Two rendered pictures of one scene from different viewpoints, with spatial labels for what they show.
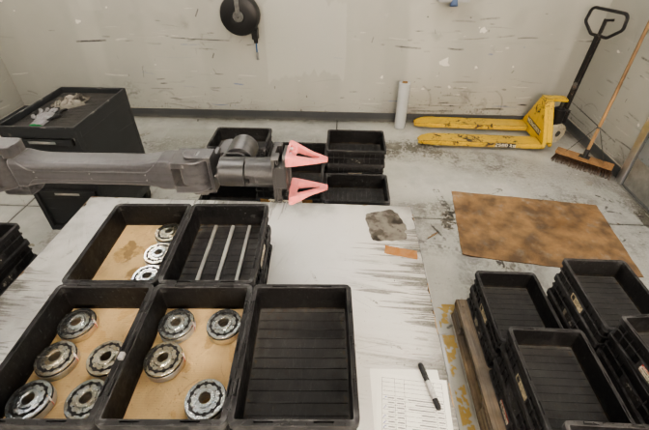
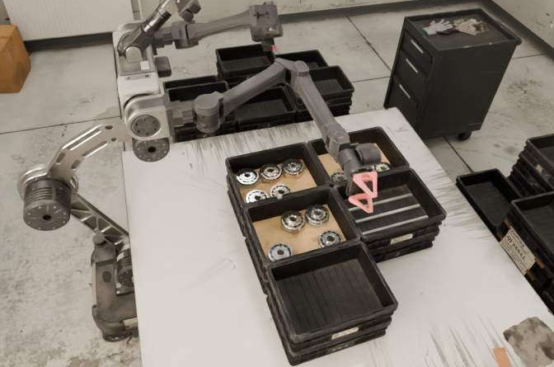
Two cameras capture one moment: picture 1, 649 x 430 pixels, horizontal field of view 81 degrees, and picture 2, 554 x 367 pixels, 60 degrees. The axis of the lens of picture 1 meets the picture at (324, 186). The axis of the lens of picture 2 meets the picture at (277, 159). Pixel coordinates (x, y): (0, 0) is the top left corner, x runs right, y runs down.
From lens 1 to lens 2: 0.94 m
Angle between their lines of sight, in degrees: 52
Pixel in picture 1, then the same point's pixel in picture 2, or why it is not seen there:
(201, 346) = (312, 236)
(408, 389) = not seen: outside the picture
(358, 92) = not seen: outside the picture
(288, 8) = not seen: outside the picture
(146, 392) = (273, 223)
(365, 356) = (370, 356)
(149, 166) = (323, 124)
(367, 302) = (422, 345)
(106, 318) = (304, 178)
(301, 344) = (343, 296)
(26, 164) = (299, 83)
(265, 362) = (318, 278)
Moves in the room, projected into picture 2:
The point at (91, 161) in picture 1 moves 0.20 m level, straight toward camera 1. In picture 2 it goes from (314, 102) to (279, 134)
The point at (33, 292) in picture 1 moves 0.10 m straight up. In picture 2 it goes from (309, 134) to (311, 120)
